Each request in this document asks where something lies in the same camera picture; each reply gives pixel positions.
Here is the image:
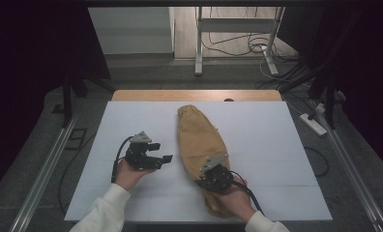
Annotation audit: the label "person's right hand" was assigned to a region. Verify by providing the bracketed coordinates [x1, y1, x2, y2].
[213, 179, 257, 222]

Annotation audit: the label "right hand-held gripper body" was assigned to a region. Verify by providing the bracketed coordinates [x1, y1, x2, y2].
[197, 154, 236, 195]

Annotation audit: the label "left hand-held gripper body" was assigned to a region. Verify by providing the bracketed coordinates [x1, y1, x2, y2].
[125, 130, 154, 171]

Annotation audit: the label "person's left hand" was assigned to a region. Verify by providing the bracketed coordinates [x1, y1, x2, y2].
[115, 159, 156, 191]

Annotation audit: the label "long black floor cable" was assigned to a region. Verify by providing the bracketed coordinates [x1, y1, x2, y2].
[57, 132, 97, 216]

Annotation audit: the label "wooden table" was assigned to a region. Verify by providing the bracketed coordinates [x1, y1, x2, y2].
[111, 89, 283, 103]

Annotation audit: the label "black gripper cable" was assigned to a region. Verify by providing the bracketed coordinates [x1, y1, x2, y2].
[110, 135, 134, 184]
[229, 170, 265, 216]

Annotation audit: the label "white power strip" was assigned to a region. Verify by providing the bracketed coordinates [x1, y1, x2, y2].
[299, 112, 328, 136]

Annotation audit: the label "aluminium floor rail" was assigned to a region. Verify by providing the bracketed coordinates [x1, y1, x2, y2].
[9, 114, 80, 232]
[314, 110, 383, 232]

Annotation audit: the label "white metal stand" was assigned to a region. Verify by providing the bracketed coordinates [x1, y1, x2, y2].
[193, 6, 286, 77]

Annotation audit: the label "tan pants with pumpkin print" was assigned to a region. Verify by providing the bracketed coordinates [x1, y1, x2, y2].
[176, 104, 246, 218]

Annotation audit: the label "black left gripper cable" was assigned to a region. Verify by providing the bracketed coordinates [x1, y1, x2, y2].
[110, 135, 134, 184]

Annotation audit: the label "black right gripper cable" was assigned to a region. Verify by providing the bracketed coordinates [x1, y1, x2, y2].
[229, 170, 265, 216]

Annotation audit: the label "white foam board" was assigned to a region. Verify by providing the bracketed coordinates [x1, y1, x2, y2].
[64, 101, 333, 223]

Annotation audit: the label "tangle of floor cables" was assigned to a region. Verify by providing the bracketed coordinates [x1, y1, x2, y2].
[200, 30, 319, 95]

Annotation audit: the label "dark curtain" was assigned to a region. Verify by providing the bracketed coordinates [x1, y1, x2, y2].
[0, 0, 111, 197]
[278, 0, 383, 180]

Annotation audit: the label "black stand leg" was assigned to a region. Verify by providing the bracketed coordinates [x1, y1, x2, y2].
[61, 71, 116, 129]
[308, 69, 339, 131]

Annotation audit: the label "black looped floor cable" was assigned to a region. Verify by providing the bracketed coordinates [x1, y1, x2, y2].
[303, 146, 330, 178]

